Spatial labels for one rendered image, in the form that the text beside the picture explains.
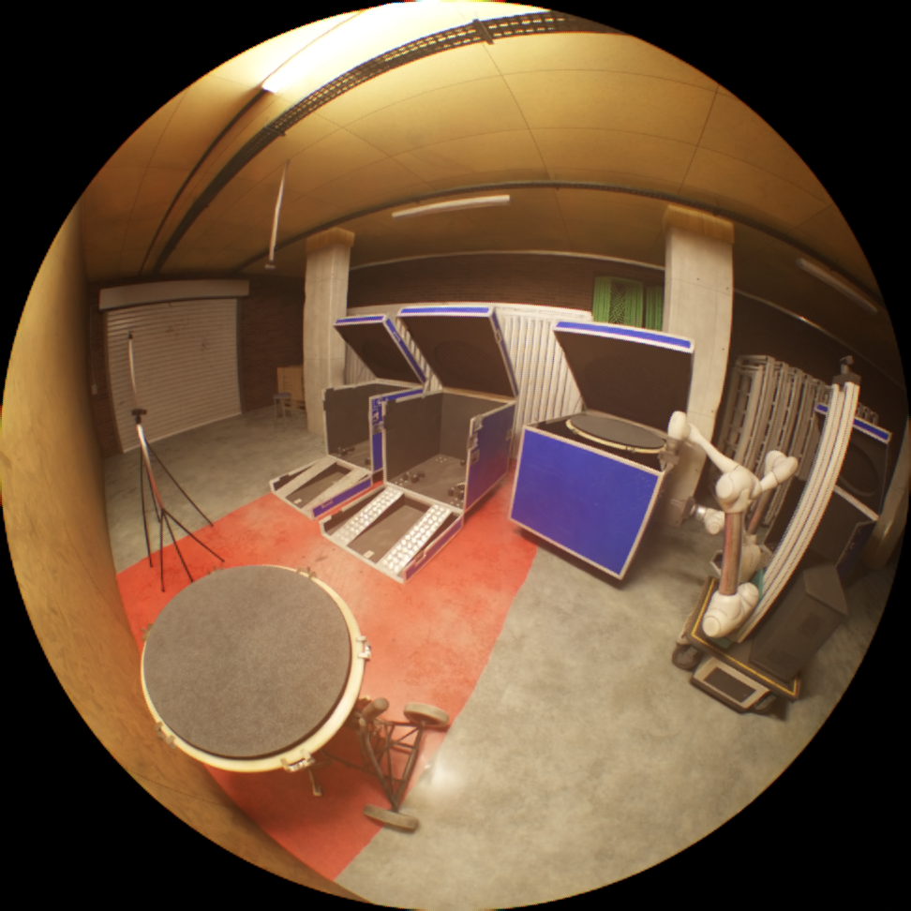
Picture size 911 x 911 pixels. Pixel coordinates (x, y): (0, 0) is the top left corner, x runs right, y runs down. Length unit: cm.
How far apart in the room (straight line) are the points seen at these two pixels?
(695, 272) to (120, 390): 829
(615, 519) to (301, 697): 184
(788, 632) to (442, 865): 178
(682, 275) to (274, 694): 361
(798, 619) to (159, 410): 810
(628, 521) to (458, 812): 179
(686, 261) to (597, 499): 240
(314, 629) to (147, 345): 634
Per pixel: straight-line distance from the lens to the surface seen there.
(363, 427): 396
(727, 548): 151
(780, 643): 193
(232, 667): 89
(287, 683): 81
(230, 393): 729
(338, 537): 247
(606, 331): 215
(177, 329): 690
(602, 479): 195
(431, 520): 241
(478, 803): 151
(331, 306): 461
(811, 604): 181
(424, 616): 188
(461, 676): 167
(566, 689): 175
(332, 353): 461
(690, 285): 323
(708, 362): 319
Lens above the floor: 150
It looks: 22 degrees down
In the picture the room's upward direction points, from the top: 4 degrees clockwise
